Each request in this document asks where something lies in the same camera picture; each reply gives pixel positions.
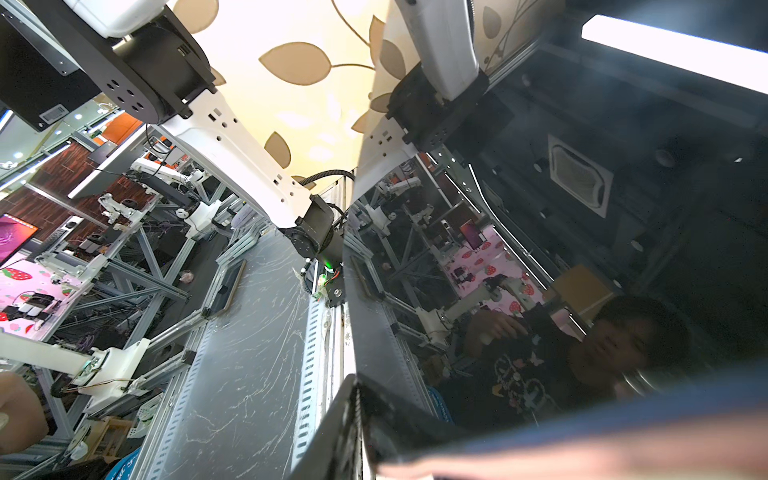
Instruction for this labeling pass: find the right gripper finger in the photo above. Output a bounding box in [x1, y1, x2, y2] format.
[289, 374, 360, 480]

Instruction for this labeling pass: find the phone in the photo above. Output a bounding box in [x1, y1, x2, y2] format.
[335, 1, 767, 479]

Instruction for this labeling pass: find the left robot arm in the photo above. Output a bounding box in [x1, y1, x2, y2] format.
[1, 1, 343, 273]

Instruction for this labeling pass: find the aluminium frame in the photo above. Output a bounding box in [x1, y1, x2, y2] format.
[131, 228, 331, 479]

